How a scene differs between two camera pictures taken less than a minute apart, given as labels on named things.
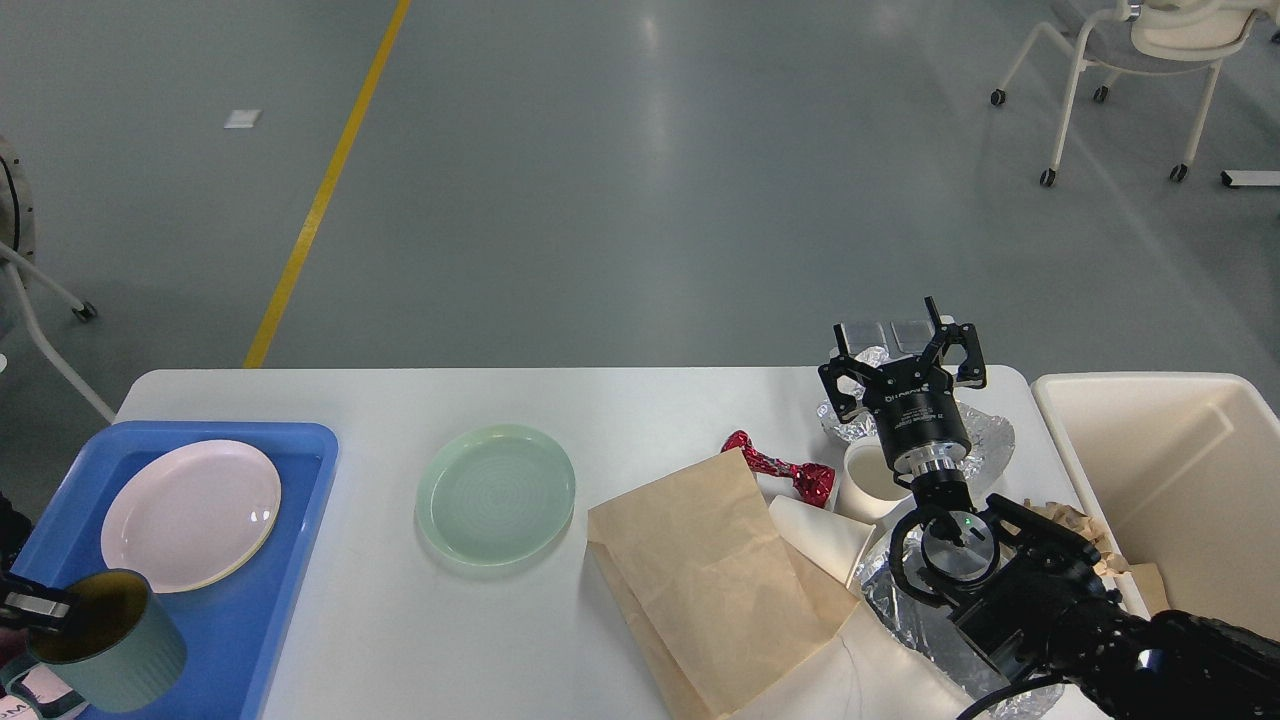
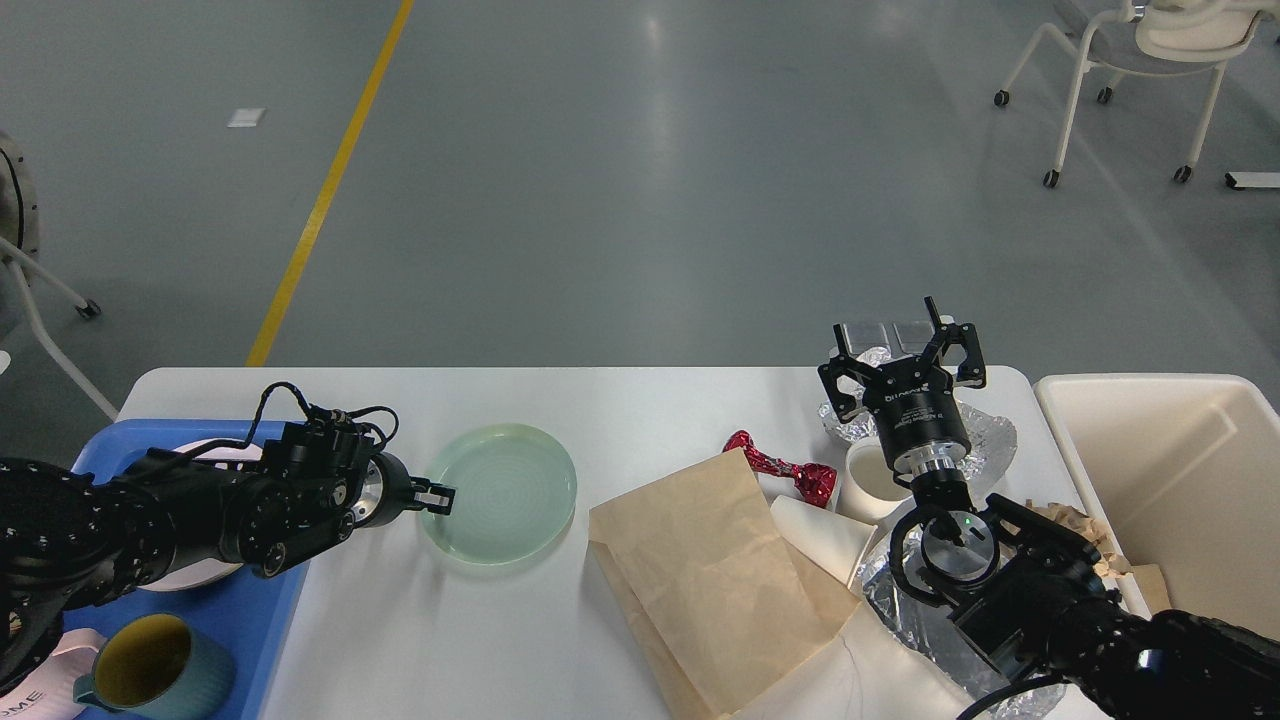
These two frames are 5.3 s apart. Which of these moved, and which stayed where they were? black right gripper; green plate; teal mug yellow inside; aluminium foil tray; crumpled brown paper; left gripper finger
Moved: teal mug yellow inside; left gripper finger
Stayed: aluminium foil tray; black right gripper; green plate; crumpled brown paper
